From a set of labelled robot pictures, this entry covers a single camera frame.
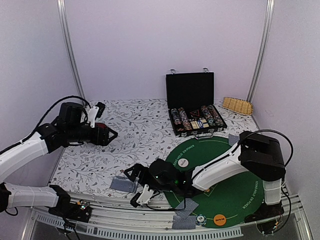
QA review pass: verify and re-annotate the triangular all in card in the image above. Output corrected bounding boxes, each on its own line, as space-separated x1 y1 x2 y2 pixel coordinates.
189 109 201 121

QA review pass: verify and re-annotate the aluminium frame post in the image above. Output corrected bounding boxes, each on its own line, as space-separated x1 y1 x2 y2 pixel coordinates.
56 0 86 99
246 0 275 102

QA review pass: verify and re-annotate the orange big blind button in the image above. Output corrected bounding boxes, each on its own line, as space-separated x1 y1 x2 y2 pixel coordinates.
213 214 227 227

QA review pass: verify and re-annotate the right aluminium frame post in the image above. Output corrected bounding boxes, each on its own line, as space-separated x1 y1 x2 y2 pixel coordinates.
246 0 275 102

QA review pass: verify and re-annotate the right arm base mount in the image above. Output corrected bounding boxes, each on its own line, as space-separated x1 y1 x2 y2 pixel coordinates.
243 202 292 236

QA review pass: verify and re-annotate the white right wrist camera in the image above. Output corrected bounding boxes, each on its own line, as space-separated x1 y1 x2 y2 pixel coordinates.
130 184 154 208

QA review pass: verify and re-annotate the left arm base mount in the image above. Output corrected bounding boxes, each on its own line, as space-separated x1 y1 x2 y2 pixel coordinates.
48 185 92 223

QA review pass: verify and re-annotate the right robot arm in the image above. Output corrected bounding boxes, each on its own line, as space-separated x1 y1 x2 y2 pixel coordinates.
123 129 289 218

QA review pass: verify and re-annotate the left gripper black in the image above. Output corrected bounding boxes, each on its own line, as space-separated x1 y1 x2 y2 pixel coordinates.
66 123 119 146

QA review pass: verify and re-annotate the green round poker mat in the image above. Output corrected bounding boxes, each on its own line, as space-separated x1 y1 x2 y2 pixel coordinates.
165 136 264 228

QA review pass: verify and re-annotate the front aluminium rail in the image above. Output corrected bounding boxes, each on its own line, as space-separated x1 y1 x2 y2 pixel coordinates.
21 195 314 240

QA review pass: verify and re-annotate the white dealer button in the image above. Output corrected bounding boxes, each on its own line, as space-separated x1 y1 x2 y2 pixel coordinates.
178 158 189 168

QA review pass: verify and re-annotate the woven bamboo tray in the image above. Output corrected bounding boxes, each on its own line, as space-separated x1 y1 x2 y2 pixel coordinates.
222 97 254 116

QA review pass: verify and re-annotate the poker chip row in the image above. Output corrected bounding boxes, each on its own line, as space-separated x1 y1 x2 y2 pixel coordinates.
207 105 224 127
170 108 185 132
178 107 193 131
200 105 216 127

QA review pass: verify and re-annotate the poker chip row far left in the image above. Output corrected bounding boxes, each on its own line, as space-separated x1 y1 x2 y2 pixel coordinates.
170 108 185 132

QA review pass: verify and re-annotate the green white poker chip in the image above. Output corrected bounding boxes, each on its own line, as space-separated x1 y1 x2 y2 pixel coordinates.
196 214 207 226

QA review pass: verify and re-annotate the dealt card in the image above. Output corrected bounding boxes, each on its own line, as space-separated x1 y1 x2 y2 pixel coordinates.
175 198 199 219
228 134 240 146
172 215 197 230

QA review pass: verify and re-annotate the blue grey cloth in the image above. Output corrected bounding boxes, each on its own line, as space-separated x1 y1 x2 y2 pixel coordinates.
109 176 138 193

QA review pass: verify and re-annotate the left aluminium frame post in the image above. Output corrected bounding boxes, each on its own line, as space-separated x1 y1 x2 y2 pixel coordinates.
56 0 86 99

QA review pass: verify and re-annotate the poker chip row far right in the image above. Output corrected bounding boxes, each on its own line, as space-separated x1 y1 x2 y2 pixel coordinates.
207 105 224 127

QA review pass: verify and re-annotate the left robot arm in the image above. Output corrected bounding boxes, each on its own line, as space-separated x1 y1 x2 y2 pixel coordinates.
0 102 118 217

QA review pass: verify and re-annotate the red floral plate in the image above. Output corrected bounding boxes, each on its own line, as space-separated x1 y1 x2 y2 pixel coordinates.
95 122 107 129

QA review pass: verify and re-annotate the black poker chip case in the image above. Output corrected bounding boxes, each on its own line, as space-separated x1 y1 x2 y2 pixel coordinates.
165 70 227 137

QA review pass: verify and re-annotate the playing card deck box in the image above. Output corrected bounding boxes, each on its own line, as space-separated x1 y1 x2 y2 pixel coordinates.
190 119 209 130

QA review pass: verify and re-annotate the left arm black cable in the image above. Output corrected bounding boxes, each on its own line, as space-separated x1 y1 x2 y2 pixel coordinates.
17 95 92 146

